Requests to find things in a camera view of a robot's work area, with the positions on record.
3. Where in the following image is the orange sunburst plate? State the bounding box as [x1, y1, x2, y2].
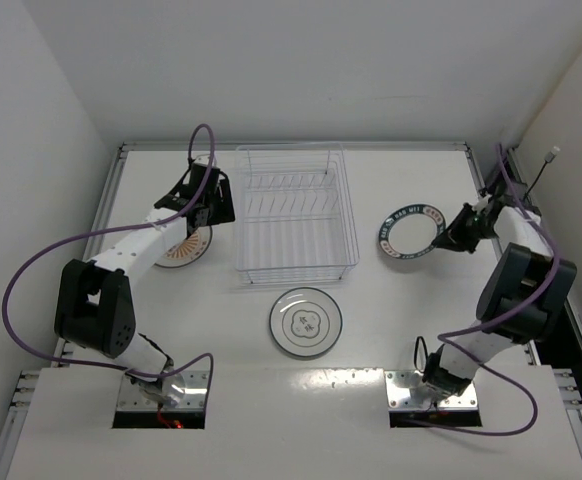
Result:
[155, 226, 213, 269]

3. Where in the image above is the green rim lettered plate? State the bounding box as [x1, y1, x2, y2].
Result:
[377, 203, 446, 261]

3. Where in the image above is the white plate thin green rim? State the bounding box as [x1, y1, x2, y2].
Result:
[268, 287, 344, 360]

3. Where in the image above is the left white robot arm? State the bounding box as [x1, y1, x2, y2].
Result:
[54, 162, 235, 388]

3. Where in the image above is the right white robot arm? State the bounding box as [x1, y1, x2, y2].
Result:
[422, 195, 577, 400]

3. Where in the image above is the black wall cable with plug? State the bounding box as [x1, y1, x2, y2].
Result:
[522, 145, 561, 200]

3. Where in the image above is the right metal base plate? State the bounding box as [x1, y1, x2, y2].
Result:
[385, 370, 479, 413]

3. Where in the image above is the metal base plate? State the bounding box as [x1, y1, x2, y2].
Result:
[116, 370, 210, 413]
[385, 370, 479, 413]

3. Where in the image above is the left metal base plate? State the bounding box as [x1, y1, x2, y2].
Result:
[116, 370, 210, 413]

